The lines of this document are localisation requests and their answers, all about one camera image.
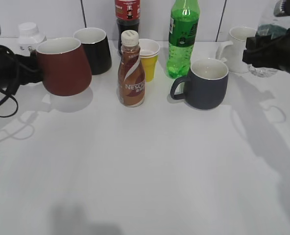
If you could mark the red mug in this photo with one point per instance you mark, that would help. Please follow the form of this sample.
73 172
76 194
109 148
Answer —
66 70

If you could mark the clear water bottle green label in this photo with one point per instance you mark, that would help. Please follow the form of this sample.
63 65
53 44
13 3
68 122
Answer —
267 31

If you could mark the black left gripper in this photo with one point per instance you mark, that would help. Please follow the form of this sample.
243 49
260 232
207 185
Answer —
27 72

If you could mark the white paper cup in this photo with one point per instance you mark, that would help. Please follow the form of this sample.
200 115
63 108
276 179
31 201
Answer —
149 47

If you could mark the white blueberry yogurt carton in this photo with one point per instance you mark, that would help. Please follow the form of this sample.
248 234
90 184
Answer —
29 38

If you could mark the black mug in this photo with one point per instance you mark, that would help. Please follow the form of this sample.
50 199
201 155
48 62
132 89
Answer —
96 46

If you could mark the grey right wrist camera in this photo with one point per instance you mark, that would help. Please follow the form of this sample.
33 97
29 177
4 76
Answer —
280 9

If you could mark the green soda bottle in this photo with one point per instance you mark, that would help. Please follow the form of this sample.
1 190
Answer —
183 26

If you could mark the white mug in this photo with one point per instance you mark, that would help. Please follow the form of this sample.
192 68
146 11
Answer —
231 51

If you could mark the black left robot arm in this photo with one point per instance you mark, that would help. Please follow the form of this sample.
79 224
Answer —
5 51

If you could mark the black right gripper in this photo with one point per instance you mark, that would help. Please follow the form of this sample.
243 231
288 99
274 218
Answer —
274 51

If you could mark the dark grey mug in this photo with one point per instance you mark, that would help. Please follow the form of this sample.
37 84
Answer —
205 85

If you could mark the dark cola bottle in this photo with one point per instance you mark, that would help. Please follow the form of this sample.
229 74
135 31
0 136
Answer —
128 17

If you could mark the brown Nescafe coffee bottle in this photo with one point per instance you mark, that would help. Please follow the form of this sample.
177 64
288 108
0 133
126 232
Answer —
131 74

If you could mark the yellow paper cup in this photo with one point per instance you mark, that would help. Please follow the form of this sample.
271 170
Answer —
149 64

